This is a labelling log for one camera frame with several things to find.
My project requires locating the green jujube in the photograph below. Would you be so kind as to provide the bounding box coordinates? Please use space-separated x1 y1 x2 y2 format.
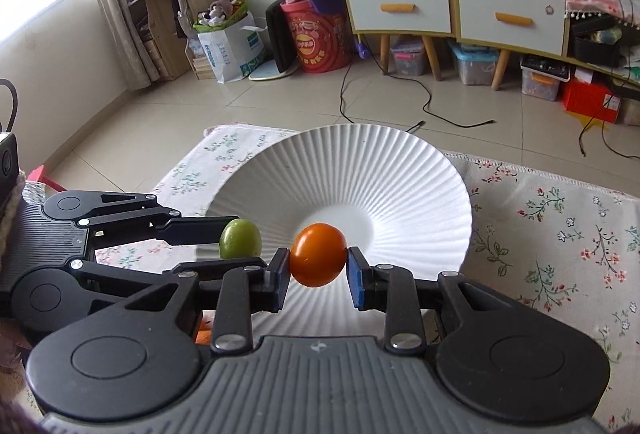
219 218 262 259

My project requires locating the small mandarin orange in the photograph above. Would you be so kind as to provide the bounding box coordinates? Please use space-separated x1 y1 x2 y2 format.
195 317 213 345

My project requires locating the orange cherry tomato front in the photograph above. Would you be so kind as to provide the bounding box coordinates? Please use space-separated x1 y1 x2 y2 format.
288 223 347 287

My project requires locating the white ribbed plate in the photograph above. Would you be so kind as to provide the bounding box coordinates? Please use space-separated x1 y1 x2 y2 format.
196 123 474 340

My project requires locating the white paper shopping bag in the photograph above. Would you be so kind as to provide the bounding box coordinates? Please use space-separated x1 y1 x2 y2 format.
193 1 266 84

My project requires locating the floral tablecloth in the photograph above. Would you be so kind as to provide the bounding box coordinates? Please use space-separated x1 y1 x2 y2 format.
98 124 639 431

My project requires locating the black panel heater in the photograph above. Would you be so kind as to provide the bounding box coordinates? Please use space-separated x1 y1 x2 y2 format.
266 0 297 73

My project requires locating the clear storage bin left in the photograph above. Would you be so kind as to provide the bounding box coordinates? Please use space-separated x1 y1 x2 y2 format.
390 36 427 76

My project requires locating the red snack bucket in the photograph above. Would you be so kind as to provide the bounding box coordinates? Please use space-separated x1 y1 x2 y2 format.
280 0 352 74

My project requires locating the clear storage bin blue lid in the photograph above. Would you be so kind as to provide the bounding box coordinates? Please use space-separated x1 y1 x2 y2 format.
448 39 500 86

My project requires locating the clear storage bin black lid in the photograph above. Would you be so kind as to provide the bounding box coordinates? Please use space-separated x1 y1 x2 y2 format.
520 53 570 101

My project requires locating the red box under sideboard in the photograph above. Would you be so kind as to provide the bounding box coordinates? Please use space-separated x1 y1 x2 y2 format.
562 78 622 124

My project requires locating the long low sideboard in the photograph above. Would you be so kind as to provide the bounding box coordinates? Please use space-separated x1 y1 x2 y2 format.
567 9 639 84

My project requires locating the black power cable on floor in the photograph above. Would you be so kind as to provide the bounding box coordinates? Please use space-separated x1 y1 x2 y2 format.
338 38 497 131

